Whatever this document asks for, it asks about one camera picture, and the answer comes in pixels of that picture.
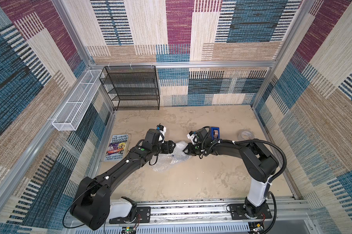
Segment clear bubble wrap sheet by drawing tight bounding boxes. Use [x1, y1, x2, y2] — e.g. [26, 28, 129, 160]
[151, 141, 191, 172]

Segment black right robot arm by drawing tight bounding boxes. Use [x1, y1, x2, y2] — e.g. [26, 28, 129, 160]
[182, 138, 287, 219]

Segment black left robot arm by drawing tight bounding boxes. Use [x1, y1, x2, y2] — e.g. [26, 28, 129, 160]
[69, 140, 176, 231]

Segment blue tape dispenser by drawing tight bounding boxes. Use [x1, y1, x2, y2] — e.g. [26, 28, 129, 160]
[211, 127, 220, 140]

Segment clear packing tape roll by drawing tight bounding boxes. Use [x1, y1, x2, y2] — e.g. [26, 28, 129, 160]
[237, 130, 255, 141]

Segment Treehouse paperback book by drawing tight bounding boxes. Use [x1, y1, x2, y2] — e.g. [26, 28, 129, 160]
[103, 134, 129, 161]

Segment black mesh shelf rack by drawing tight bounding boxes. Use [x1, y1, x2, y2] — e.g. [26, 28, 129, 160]
[100, 66, 160, 111]

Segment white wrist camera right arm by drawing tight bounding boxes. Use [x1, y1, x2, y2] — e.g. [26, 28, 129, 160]
[187, 126, 211, 144]

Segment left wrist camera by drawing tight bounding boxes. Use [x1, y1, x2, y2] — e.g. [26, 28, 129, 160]
[144, 124, 167, 145]

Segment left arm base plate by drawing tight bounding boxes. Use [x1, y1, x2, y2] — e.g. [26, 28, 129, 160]
[109, 206, 151, 224]

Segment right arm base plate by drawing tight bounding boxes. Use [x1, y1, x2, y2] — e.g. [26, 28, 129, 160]
[226, 203, 273, 220]

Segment white wire mesh basket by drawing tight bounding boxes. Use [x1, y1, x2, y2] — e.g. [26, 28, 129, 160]
[52, 70, 102, 131]

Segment aluminium front rail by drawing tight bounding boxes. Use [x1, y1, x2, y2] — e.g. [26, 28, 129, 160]
[63, 198, 311, 234]

